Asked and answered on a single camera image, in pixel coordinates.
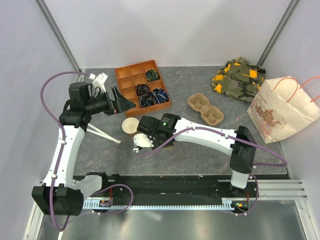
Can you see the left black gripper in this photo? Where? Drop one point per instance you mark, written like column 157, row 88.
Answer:
column 116, row 106

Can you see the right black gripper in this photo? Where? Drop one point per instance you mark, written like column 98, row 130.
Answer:
column 155, row 145

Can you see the brown paper cup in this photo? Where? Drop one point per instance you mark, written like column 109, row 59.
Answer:
column 130, row 125
column 167, row 147

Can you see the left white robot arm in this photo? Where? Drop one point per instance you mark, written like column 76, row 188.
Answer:
column 58, row 193

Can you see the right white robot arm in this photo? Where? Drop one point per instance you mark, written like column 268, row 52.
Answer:
column 239, row 143

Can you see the white paper takeout bag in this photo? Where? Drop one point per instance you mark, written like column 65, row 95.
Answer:
column 282, row 108

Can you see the dark brown rolled sock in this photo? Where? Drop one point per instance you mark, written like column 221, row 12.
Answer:
column 141, row 89

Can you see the dark blue rolled sock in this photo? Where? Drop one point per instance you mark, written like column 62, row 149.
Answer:
column 147, row 100

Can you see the green rolled sock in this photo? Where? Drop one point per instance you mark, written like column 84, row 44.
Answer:
column 152, row 75

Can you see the blue striped rolled sock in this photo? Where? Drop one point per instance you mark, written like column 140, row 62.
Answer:
column 160, row 96

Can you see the cardboard cup carrier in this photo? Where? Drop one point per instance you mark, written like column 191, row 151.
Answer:
column 210, row 114

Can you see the camouflage folded garment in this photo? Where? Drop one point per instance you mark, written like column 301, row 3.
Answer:
column 239, row 79

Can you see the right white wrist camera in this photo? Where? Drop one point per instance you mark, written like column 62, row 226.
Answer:
column 141, row 141

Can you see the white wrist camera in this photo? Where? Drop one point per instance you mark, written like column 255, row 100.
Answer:
column 98, row 81
column 141, row 141

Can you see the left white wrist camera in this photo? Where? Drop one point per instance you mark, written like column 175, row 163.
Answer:
column 98, row 81

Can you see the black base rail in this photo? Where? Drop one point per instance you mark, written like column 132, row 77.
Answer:
column 175, row 189

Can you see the slotted cable duct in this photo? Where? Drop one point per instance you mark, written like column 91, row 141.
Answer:
column 101, row 205

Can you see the left aluminium frame post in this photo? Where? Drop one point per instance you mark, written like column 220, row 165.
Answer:
column 46, row 13

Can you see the aluminium frame post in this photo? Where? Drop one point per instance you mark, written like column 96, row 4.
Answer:
column 278, row 30
column 46, row 13

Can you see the right aluminium frame post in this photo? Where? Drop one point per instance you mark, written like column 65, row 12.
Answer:
column 278, row 30

